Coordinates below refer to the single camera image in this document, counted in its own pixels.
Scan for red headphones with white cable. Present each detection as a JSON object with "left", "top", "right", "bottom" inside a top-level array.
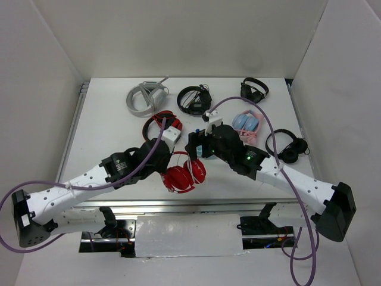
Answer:
[{"left": 161, "top": 151, "right": 207, "bottom": 194}]

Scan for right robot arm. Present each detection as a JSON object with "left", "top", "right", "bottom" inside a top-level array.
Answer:
[{"left": 185, "top": 125, "right": 357, "bottom": 242}]

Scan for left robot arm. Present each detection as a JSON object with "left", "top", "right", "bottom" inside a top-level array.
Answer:
[{"left": 11, "top": 138, "right": 174, "bottom": 248}]

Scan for teal and white headphones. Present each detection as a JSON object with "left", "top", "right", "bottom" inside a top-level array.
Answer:
[{"left": 196, "top": 145, "right": 217, "bottom": 160}]

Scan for pink and blue headphones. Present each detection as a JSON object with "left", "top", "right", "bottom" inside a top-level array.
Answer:
[{"left": 232, "top": 110, "right": 264, "bottom": 146}]

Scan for red and black headphones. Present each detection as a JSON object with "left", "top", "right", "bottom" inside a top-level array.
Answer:
[{"left": 142, "top": 110, "right": 183, "bottom": 141}]

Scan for black headphones with display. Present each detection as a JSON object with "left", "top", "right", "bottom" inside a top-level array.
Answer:
[{"left": 177, "top": 84, "right": 212, "bottom": 116}]

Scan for black folded headphones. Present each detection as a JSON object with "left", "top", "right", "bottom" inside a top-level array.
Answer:
[{"left": 241, "top": 77, "right": 269, "bottom": 104}]

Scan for grey white headphones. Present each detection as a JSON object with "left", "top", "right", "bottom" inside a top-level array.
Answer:
[{"left": 126, "top": 76, "right": 169, "bottom": 117}]

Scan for black on-ear headphones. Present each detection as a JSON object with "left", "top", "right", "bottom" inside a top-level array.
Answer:
[{"left": 274, "top": 129, "right": 310, "bottom": 164}]

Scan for silver foil covered plate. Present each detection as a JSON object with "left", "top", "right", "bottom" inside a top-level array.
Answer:
[{"left": 135, "top": 214, "right": 243, "bottom": 258}]

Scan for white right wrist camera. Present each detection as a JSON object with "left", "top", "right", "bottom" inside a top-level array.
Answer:
[{"left": 202, "top": 110, "right": 223, "bottom": 135}]

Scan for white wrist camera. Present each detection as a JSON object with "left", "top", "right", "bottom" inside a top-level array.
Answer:
[
  {"left": 161, "top": 126, "right": 181, "bottom": 150},
  {"left": 202, "top": 110, "right": 223, "bottom": 135}
]

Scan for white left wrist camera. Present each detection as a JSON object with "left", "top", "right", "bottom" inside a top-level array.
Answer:
[{"left": 161, "top": 126, "right": 181, "bottom": 150}]

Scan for aluminium front rail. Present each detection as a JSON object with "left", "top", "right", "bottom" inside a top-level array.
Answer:
[{"left": 75, "top": 198, "right": 296, "bottom": 216}]

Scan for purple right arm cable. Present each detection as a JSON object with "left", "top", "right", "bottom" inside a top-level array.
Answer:
[{"left": 210, "top": 95, "right": 321, "bottom": 286}]

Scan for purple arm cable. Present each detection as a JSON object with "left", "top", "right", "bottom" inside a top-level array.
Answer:
[
  {"left": 210, "top": 95, "right": 321, "bottom": 286},
  {"left": 0, "top": 117, "right": 167, "bottom": 254}
]

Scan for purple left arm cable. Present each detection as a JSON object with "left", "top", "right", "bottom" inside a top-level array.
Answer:
[{"left": 0, "top": 117, "right": 167, "bottom": 254}]

